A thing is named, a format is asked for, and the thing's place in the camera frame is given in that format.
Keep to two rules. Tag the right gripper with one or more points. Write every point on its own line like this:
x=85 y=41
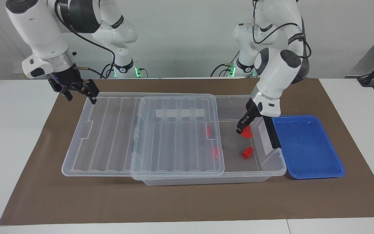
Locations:
x=66 y=77

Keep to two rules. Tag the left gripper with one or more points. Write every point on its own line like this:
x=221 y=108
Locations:
x=253 y=109

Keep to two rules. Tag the red block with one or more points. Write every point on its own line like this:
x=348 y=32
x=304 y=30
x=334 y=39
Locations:
x=216 y=152
x=247 y=152
x=209 y=131
x=248 y=133

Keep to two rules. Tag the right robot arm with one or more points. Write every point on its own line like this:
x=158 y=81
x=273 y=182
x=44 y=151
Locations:
x=37 y=29

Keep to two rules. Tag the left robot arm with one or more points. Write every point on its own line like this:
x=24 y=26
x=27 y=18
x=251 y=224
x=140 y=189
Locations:
x=276 y=74

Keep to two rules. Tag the clear plastic box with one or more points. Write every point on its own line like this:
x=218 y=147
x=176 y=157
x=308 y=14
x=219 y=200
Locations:
x=235 y=143

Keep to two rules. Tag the clear plastic lid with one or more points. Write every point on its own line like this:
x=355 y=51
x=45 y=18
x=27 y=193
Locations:
x=109 y=136

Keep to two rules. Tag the blue plastic tray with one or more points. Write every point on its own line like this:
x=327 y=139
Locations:
x=307 y=146

